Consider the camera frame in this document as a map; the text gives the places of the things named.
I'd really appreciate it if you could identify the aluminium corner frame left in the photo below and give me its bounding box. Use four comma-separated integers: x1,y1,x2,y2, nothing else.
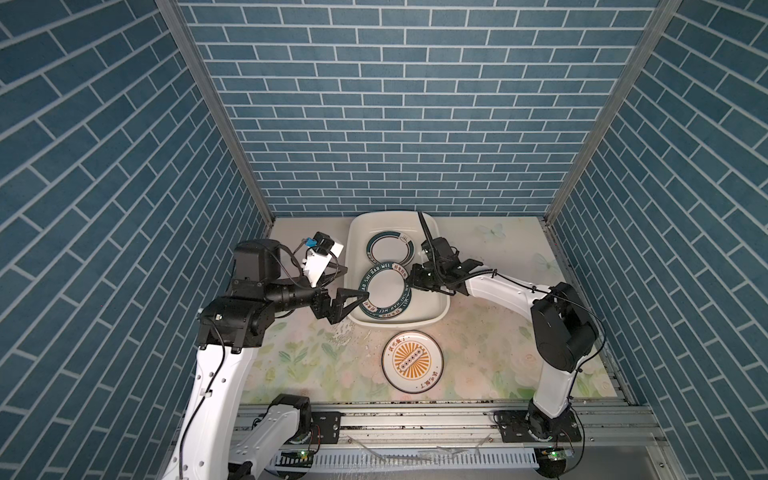
156,0,275,231

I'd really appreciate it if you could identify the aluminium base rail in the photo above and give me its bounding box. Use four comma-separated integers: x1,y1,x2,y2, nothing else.
161,398,685,480

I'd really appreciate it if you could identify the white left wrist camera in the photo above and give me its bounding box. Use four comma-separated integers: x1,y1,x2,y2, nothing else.
302,232,344,288

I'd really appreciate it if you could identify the green rim plate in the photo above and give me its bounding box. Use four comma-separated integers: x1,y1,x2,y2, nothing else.
366,230,415,266
359,262,412,320

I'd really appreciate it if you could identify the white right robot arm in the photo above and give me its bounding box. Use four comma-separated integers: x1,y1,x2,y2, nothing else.
407,259,600,441

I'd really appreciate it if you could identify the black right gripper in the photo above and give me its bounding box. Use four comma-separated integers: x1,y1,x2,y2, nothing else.
402,262,445,293

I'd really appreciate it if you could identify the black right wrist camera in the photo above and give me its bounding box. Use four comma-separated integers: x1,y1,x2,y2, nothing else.
428,237,454,263

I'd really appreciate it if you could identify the orange sunburst plate front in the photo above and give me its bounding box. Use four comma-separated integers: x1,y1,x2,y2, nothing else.
381,331,445,395

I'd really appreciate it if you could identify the aluminium corner frame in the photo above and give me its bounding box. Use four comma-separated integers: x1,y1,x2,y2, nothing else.
544,0,685,224
156,0,275,231

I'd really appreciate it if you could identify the aluminium corner frame right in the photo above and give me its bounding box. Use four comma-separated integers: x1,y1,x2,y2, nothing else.
544,0,685,224

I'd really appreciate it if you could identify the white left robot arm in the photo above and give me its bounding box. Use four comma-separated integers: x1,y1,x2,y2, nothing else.
163,232,369,479

